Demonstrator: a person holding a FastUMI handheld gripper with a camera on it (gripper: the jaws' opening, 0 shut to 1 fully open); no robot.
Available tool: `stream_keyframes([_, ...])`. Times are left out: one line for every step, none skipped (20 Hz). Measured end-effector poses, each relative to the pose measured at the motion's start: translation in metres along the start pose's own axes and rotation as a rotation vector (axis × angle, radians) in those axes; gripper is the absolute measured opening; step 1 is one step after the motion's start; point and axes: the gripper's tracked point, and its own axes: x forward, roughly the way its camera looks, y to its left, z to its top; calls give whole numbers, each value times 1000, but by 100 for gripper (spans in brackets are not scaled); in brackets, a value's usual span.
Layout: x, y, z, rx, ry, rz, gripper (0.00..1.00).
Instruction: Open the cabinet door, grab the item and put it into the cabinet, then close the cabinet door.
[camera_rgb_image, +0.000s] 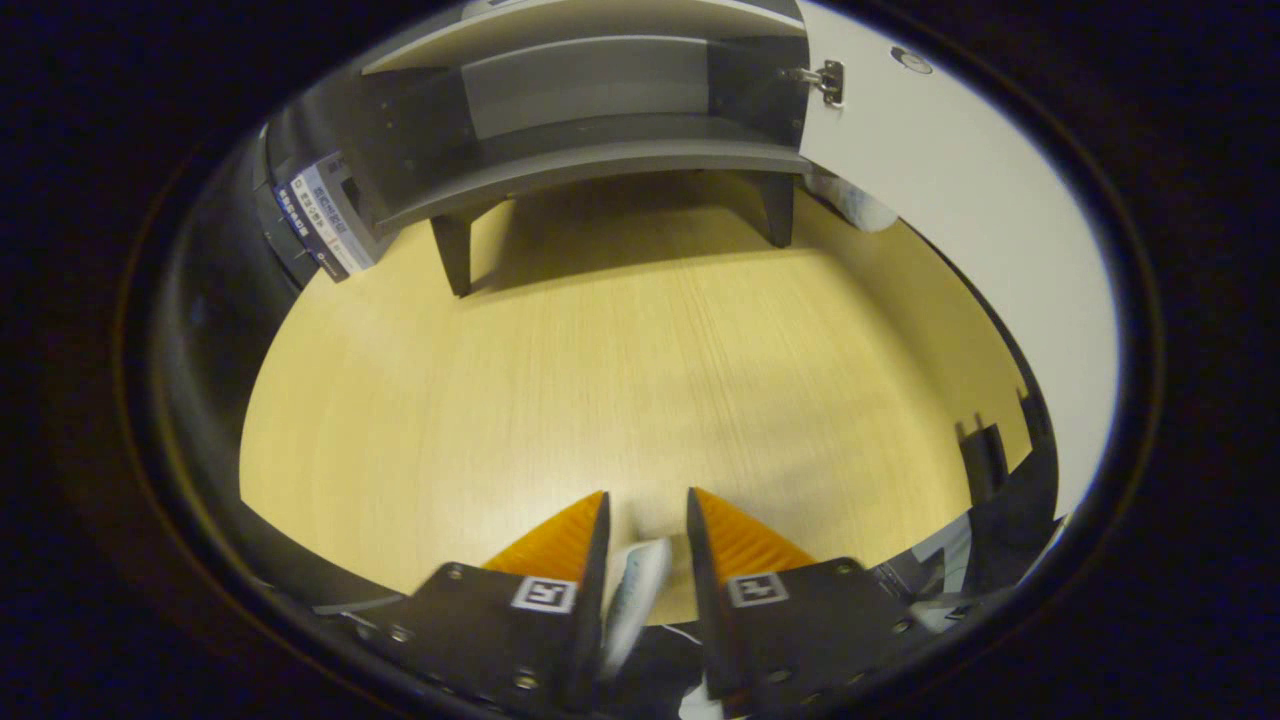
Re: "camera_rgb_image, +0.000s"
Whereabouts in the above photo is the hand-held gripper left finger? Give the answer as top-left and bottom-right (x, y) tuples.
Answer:
(312, 490), (613, 716)

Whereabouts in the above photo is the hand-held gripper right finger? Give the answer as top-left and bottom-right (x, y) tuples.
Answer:
(686, 487), (916, 716)

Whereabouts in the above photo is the translucent blue white bottle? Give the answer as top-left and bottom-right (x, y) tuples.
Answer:
(598, 538), (673, 681)

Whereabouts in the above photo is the light grey cabinet door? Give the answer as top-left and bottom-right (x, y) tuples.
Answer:
(795, 0), (1119, 521)

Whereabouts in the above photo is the dark cloth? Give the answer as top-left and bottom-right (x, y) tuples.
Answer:
(870, 440), (1063, 631)

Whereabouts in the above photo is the metal door hinge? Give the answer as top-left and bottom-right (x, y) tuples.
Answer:
(782, 60), (846, 109)

